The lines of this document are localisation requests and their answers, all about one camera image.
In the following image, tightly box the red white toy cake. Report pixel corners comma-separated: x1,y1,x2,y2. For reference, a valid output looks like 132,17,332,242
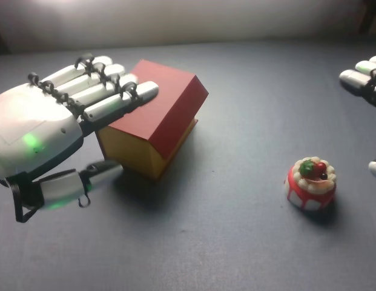
283,156,337,213

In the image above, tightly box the grey table cloth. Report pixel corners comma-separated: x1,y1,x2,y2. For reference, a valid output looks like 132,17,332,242
0,36,376,291

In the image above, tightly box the red box lid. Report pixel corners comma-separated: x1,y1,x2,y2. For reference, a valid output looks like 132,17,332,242
106,59,209,161

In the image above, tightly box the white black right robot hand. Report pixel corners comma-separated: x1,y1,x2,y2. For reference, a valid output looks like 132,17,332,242
338,55,376,179

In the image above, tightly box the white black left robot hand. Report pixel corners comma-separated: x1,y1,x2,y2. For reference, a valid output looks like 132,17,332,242
0,53,160,224

